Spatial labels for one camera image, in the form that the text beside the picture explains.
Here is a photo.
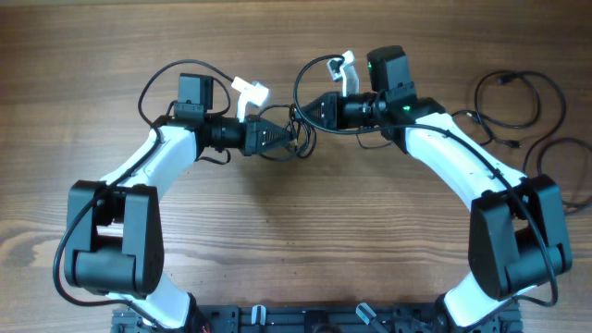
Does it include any black cable bundle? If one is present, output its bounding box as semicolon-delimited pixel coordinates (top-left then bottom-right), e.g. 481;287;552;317
256;104;318;163

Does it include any thick black separated cable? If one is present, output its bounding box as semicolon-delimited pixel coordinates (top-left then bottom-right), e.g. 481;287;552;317
497;69;592;216

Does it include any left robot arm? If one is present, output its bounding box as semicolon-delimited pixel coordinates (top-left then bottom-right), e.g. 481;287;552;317
53;74;290;332

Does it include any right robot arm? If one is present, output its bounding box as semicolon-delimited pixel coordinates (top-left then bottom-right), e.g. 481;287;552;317
295;45;573;332

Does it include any right camera black cable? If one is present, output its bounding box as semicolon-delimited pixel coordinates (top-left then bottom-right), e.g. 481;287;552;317
292;54;560;325

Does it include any camera black cable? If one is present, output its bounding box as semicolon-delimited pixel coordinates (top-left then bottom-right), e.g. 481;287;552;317
52;58;237;333
292;54;560;325

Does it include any left camera black cable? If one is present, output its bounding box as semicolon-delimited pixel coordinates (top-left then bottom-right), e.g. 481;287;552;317
52;58;237;333

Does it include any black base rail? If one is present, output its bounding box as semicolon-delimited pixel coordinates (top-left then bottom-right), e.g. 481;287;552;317
111;303;524;333

